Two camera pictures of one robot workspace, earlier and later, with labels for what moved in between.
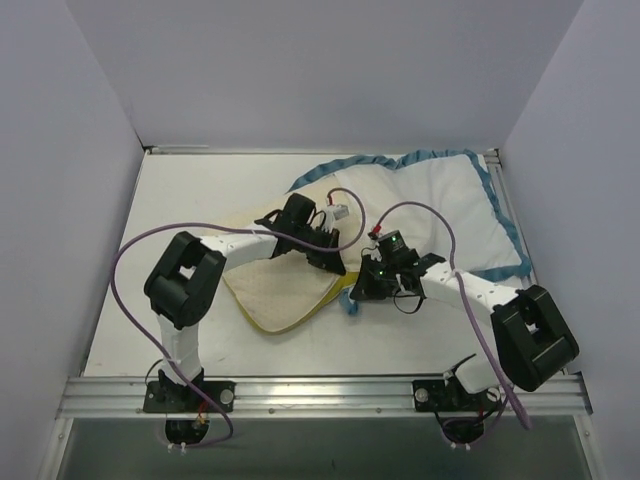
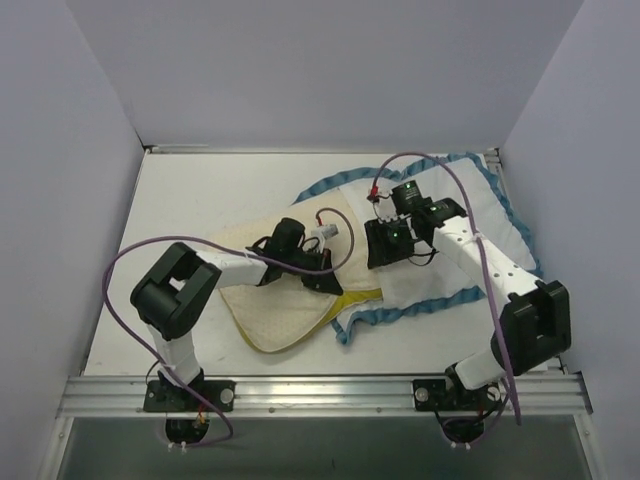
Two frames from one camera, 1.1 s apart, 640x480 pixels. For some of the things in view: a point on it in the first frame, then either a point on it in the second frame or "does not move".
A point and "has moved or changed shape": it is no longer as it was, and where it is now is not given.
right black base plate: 439,396 does not move
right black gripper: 371,281 → 388,248
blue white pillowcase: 438,203 has moved or changed shape
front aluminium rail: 328,397 does not move
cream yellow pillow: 277,294 has moved or changed shape
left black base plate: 165,397 does not move
